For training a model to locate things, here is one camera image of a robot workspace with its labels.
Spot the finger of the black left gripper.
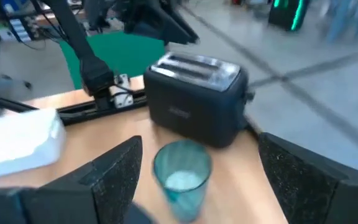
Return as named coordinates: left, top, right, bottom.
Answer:
left=155, top=0, right=201, bottom=46

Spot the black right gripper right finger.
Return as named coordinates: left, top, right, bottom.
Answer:
left=257, top=132, right=358, bottom=224

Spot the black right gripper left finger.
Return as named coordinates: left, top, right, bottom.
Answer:
left=39, top=135, right=144, bottom=224

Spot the teal transparent drinking glass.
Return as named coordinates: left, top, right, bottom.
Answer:
left=152, top=138, right=213, bottom=224

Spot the green floor mat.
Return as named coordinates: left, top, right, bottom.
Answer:
left=58, top=30, right=167, bottom=91

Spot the white milk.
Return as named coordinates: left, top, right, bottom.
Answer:
left=164, top=170, right=205, bottom=191

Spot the black toaster with silver top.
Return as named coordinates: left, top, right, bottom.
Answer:
left=142, top=51, right=255, bottom=149

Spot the white rectangular plastic container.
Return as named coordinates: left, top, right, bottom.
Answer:
left=0, top=107, right=67, bottom=179

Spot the black tower with green lights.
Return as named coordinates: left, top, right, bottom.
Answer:
left=267, top=0, right=311, bottom=32

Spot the black metal table frame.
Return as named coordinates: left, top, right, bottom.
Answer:
left=0, top=88, right=150, bottom=127

